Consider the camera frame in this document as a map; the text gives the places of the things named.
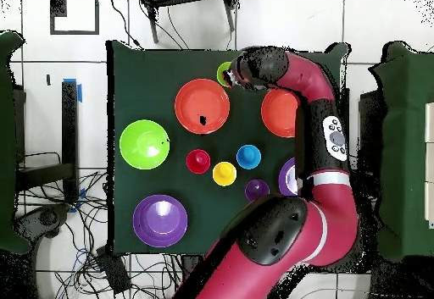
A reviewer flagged orange plastic bowl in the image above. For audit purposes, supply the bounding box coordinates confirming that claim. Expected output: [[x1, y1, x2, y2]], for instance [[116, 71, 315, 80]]
[[174, 78, 231, 136], [260, 88, 301, 139]]

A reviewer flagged green plastic cup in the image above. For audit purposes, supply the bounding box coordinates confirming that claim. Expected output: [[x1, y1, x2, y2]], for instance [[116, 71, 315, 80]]
[[216, 61, 235, 88]]

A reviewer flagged white box stack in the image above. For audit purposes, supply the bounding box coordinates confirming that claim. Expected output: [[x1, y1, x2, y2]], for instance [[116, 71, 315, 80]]
[[424, 102, 434, 229]]

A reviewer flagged red plastic cup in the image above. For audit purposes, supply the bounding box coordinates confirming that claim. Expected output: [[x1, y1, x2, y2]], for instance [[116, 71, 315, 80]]
[[185, 148, 212, 175]]

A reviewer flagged yellow plastic cup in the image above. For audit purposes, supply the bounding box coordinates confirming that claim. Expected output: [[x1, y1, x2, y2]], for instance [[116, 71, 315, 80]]
[[212, 161, 238, 187]]

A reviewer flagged blue plastic cup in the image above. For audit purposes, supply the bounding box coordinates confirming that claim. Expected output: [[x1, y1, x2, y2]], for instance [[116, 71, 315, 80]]
[[236, 144, 263, 170]]

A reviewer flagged purple plastic cup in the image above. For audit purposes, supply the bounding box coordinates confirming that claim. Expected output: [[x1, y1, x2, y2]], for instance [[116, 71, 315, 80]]
[[244, 179, 271, 202]]

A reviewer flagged purple plastic bowl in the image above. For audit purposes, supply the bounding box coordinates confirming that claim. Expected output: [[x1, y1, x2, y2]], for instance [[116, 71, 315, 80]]
[[278, 157, 299, 197], [132, 194, 189, 248]]

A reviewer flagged green plastic bowl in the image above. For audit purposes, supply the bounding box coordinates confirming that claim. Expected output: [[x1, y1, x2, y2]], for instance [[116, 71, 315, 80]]
[[119, 119, 171, 171]]

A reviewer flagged dark green tablecloth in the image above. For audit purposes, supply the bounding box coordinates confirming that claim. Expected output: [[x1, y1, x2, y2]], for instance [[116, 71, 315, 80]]
[[105, 39, 350, 258]]

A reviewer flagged black beam with blue tape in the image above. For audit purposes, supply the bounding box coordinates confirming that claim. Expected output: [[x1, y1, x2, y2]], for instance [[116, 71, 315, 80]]
[[61, 77, 83, 202]]

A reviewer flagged black power box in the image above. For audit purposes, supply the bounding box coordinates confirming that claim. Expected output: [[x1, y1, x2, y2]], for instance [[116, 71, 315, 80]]
[[95, 246, 132, 295]]

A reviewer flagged black chair base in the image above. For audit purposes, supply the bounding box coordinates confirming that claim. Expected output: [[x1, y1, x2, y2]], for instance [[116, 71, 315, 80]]
[[14, 203, 70, 242]]

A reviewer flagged green cloth covered table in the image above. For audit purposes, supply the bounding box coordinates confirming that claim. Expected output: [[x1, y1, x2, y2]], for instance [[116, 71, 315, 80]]
[[0, 30, 32, 255], [369, 40, 434, 263]]

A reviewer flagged tangle of cables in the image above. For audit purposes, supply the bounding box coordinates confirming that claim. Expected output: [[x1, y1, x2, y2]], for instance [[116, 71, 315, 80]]
[[14, 169, 181, 299]]

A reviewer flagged black square frame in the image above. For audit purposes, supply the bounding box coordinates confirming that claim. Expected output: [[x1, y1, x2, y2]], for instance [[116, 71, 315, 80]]
[[49, 0, 100, 36]]

